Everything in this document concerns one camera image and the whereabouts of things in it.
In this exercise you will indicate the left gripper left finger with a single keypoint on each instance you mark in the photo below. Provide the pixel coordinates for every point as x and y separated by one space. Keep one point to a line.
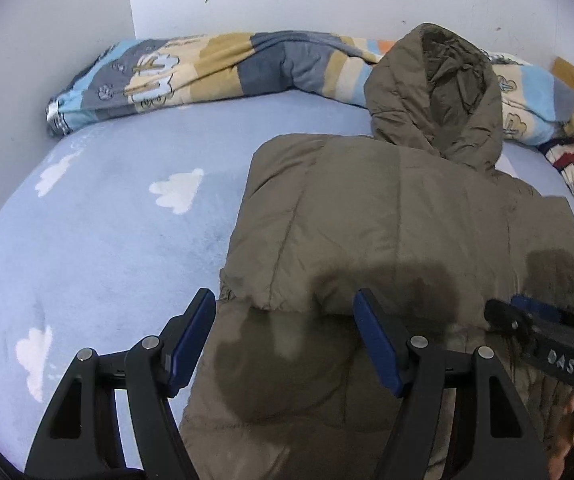
110 416

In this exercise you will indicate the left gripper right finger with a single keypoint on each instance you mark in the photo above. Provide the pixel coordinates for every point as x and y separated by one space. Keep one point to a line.
463 404

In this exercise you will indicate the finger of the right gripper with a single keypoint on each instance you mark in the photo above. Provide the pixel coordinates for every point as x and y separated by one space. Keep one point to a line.
508 320

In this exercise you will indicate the olive brown puffer jacket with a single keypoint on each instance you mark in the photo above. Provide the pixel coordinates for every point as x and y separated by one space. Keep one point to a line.
418 213

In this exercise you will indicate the person's right hand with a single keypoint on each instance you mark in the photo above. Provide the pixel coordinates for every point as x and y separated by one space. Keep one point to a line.
563 441

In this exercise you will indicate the light blue cloud bedsheet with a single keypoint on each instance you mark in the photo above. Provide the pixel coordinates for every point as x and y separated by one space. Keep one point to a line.
113 234

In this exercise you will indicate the colourful patchwork quilt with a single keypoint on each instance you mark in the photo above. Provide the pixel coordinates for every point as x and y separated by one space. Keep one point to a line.
247 65

